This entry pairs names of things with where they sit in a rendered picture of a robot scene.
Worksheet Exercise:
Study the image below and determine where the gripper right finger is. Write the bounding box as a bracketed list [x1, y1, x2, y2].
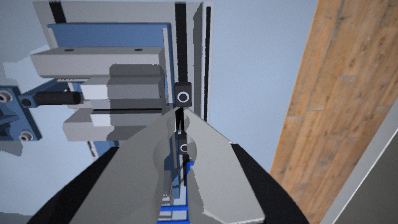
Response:
[181, 107, 310, 224]

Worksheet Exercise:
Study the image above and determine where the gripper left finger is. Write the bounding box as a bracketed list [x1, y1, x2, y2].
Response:
[26, 107, 181, 224]

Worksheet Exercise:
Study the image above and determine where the grey slotted metal block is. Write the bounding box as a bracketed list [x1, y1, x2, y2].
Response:
[80, 75, 166, 126]

